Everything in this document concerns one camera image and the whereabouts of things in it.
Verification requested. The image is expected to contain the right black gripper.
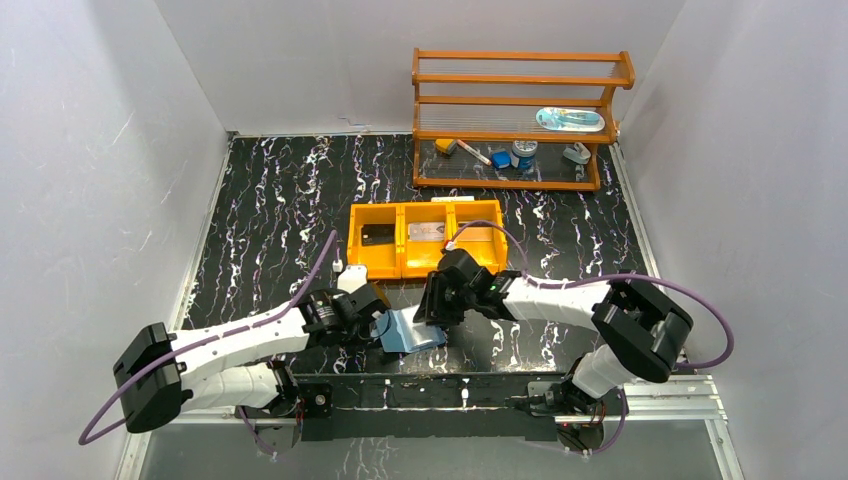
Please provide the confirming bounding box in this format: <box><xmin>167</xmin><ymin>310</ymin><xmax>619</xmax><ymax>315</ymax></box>
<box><xmin>412</xmin><ymin>270</ymin><xmax>476</xmax><ymax>326</ymax></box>

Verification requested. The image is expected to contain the blue card holder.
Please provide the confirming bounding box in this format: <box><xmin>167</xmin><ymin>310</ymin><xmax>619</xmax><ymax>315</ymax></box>
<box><xmin>378</xmin><ymin>306</ymin><xmax>446</xmax><ymax>354</ymax></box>

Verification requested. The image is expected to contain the yellow three-compartment bin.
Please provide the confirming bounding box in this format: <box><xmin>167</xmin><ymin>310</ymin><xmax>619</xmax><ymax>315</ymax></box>
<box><xmin>347</xmin><ymin>198</ymin><xmax>508</xmax><ymax>280</ymax></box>

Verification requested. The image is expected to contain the orange wooden shelf rack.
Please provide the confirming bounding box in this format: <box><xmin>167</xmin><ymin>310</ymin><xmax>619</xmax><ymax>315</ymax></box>
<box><xmin>411</xmin><ymin>49</ymin><xmax>636</xmax><ymax>191</ymax></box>

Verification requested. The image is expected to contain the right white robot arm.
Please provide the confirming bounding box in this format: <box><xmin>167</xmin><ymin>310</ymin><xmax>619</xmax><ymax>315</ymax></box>
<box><xmin>413</xmin><ymin>249</ymin><xmax>694</xmax><ymax>414</ymax></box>

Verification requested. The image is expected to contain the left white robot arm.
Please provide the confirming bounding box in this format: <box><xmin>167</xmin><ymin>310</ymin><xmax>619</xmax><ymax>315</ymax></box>
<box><xmin>113</xmin><ymin>281</ymin><xmax>391</xmax><ymax>433</ymax></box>

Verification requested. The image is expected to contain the silver credit card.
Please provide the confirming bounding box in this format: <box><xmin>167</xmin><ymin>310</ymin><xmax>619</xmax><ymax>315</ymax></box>
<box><xmin>408</xmin><ymin>222</ymin><xmax>446</xmax><ymax>242</ymax></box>

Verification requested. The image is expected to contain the black credit card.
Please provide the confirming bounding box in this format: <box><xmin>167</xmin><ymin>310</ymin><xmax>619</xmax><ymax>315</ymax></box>
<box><xmin>361</xmin><ymin>224</ymin><xmax>395</xmax><ymax>247</ymax></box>

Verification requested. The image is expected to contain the white rectangular box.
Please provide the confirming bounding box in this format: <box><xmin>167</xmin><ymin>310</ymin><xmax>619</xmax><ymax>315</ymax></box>
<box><xmin>429</xmin><ymin>196</ymin><xmax>476</xmax><ymax>203</ymax></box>

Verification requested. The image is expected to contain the white marker pen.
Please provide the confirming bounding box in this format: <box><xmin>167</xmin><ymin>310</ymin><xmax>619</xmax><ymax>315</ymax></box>
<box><xmin>456</xmin><ymin>139</ymin><xmax>492</xmax><ymax>166</ymax></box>

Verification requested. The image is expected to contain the blue small box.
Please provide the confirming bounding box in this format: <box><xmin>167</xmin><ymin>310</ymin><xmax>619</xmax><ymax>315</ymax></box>
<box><xmin>490</xmin><ymin>150</ymin><xmax>512</xmax><ymax>170</ymax></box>

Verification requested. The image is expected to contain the yellow sponge block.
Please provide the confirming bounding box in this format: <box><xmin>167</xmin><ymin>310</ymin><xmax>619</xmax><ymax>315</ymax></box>
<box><xmin>434</xmin><ymin>139</ymin><xmax>458</xmax><ymax>157</ymax></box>

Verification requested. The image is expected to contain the grey tape dispenser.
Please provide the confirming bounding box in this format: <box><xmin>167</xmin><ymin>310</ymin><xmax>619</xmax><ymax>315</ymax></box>
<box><xmin>563</xmin><ymin>142</ymin><xmax>592</xmax><ymax>165</ymax></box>

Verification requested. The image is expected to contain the blue blister pack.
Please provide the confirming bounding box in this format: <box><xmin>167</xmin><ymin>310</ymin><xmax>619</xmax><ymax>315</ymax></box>
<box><xmin>535</xmin><ymin>107</ymin><xmax>606</xmax><ymax>133</ymax></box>

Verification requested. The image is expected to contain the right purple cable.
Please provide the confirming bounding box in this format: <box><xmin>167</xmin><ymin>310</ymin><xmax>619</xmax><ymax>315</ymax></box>
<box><xmin>447</xmin><ymin>219</ymin><xmax>736</xmax><ymax>458</ymax></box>

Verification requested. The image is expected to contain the purple cable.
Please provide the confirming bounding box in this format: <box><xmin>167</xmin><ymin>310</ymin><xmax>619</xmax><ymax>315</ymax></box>
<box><xmin>447</xmin><ymin>219</ymin><xmax>736</xmax><ymax>458</ymax></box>
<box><xmin>78</xmin><ymin>229</ymin><xmax>340</xmax><ymax>458</ymax></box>

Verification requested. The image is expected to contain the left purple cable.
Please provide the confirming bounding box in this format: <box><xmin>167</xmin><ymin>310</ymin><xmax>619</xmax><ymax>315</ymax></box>
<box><xmin>78</xmin><ymin>229</ymin><xmax>340</xmax><ymax>458</ymax></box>

